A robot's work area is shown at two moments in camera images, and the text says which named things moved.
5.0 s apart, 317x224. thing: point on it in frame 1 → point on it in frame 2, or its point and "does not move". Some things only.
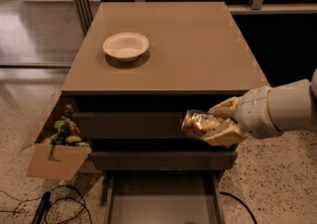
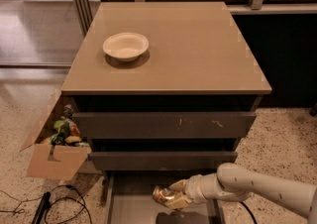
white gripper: (254, 111) → (192, 187)
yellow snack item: (73, 139) does not move
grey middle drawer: (161, 161) does not move
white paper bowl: (126, 46) does not move
